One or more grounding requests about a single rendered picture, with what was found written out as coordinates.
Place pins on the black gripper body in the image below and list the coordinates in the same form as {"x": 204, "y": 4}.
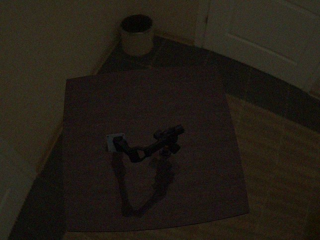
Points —
{"x": 173, "y": 148}

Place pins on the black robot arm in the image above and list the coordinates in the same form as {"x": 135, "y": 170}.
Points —
{"x": 168, "y": 137}

